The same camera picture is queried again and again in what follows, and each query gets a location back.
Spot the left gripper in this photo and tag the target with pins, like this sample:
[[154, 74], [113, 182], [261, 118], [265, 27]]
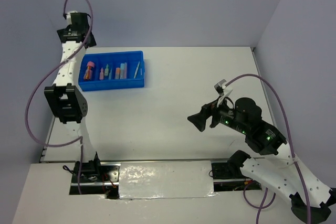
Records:
[[60, 32]]

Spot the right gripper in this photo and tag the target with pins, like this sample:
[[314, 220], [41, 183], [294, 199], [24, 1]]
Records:
[[199, 119]]

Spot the pink-lidded jar of clips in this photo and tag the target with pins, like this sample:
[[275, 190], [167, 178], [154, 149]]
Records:
[[89, 71]]

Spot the green correction tape case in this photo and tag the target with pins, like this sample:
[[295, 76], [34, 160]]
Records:
[[106, 70]]

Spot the pink correction tape case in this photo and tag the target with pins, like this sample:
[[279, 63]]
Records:
[[101, 74]]

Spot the blue correction tape case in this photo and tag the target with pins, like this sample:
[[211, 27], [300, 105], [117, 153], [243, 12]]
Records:
[[110, 75]]

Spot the orange-capped highlighter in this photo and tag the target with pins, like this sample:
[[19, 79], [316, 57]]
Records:
[[117, 73]]

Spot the purple highlighter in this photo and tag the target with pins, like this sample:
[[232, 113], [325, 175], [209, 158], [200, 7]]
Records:
[[125, 70]]

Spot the blue-capped highlighter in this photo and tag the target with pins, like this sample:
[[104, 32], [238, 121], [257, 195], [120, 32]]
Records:
[[121, 70]]

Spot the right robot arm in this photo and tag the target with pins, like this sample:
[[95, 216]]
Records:
[[290, 179]]

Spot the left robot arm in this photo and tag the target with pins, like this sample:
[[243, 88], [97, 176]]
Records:
[[65, 99]]

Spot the blue compartment tray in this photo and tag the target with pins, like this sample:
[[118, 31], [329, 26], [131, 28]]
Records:
[[112, 70]]

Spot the silver taped cover plate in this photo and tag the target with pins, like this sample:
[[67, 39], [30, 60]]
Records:
[[165, 180]]

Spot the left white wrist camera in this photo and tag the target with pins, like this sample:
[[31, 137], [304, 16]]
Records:
[[70, 17]]

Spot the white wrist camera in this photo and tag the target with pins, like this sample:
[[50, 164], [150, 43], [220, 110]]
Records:
[[223, 90], [70, 17]]

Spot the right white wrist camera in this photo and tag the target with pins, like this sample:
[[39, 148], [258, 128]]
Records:
[[223, 90]]

